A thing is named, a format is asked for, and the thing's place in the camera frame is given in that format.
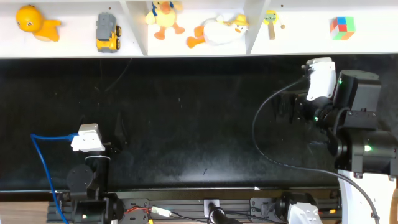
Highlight blue cable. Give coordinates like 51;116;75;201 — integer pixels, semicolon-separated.
30;133;78;224

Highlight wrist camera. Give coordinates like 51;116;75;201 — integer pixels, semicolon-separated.
70;123;106;153
300;57;337;102

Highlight white plush duck yellow hat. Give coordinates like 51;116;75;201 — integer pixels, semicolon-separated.
186;13;249;49

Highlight mounting rail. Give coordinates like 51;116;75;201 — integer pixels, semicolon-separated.
46;188;343;224

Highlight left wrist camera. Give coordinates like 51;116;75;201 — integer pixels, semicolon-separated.
70;123;106;153

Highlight grey and yellow toy truck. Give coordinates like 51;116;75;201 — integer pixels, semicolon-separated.
95;12;123;54

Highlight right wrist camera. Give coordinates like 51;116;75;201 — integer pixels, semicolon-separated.
300;57;337;102

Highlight yellow rubber duck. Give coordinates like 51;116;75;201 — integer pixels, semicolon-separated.
16;4;62;42

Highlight white shelf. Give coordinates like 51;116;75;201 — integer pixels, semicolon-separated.
0;0;398;59

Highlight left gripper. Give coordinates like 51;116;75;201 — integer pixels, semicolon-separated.
104;111;128;154

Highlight yellow wooden rattle drum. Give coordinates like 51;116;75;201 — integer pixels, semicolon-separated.
262;9;286;40

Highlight many-coloured puzzle cube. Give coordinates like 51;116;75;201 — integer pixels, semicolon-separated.
329;16;356;41

